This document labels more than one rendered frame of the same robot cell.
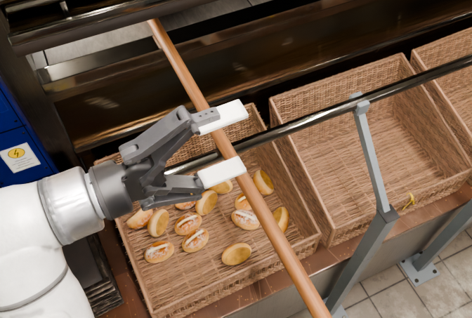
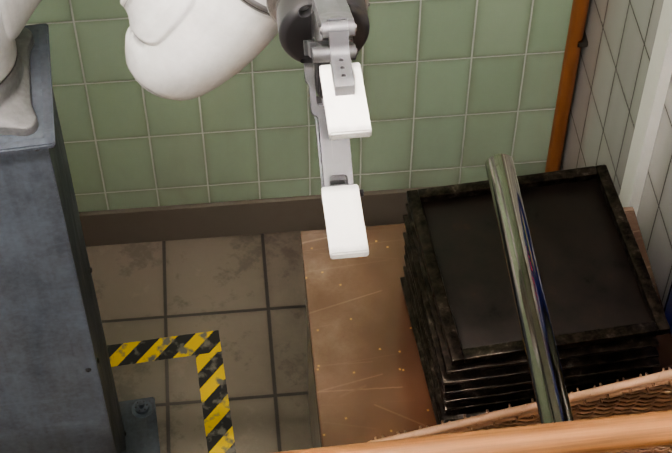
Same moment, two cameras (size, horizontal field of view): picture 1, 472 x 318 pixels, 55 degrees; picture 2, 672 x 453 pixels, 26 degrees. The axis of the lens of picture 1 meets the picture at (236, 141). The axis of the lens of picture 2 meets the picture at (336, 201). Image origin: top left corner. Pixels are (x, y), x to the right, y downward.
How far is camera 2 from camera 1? 0.94 m
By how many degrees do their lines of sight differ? 60
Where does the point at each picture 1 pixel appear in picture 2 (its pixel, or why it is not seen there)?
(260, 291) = not seen: outside the picture
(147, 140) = (327, 1)
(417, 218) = not seen: outside the picture
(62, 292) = not seen: outside the picture
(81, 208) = not seen: outside the picture
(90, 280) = (469, 330)
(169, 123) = (332, 14)
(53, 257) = not seen: outside the picture
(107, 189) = not seen: outside the picture
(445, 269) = not seen: outside the picture
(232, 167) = (345, 235)
